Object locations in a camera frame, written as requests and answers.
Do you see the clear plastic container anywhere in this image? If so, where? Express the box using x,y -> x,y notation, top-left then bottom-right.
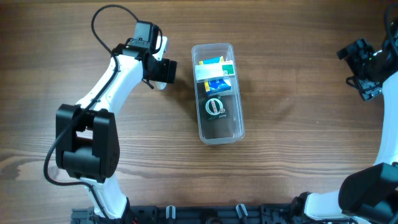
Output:
192,43 -> 245,145

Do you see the left black cable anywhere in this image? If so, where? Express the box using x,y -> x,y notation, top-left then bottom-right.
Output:
42,4 -> 141,222

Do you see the white spray bottle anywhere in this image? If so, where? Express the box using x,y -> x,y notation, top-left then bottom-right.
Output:
153,35 -> 169,91

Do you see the white green medicine box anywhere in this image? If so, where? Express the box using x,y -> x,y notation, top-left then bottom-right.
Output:
195,60 -> 236,83

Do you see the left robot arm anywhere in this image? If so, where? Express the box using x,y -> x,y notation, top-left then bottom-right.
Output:
49,38 -> 177,223

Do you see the green Zam-Buk ointment box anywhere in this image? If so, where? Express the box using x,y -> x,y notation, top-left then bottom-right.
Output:
203,95 -> 227,120

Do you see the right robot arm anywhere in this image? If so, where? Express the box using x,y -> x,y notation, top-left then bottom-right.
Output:
287,39 -> 397,223

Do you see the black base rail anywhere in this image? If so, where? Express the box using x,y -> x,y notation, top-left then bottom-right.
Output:
70,203 -> 357,224

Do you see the blue VapoDrops box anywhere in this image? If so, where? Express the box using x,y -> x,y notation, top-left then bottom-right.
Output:
199,56 -> 232,94

